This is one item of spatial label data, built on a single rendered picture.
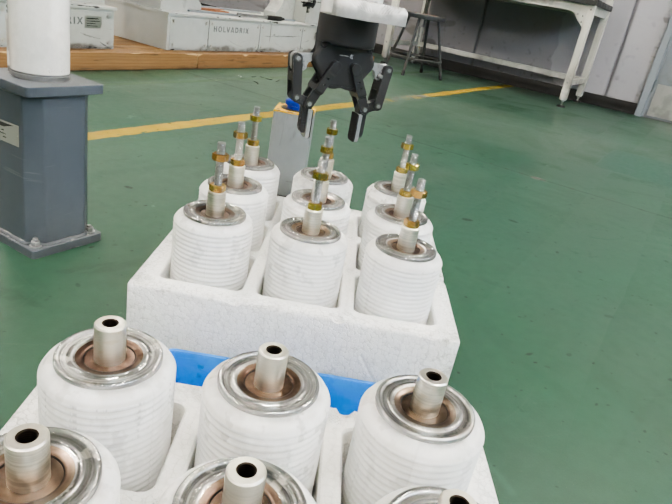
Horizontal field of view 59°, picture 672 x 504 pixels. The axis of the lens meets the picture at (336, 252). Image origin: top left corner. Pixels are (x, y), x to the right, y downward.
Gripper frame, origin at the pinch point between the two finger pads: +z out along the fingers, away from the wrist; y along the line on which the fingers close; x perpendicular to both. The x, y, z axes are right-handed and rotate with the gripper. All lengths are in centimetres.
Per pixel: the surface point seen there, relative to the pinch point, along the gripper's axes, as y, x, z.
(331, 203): -1.4, 1.5, 10.0
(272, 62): -77, -302, 32
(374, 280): -1.7, 17.5, 13.5
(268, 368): 17.9, 40.1, 8.1
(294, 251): 7.8, 14.5, 11.2
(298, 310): 7.3, 17.5, 17.3
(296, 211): 3.9, 2.6, 10.9
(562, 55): -344, -355, 2
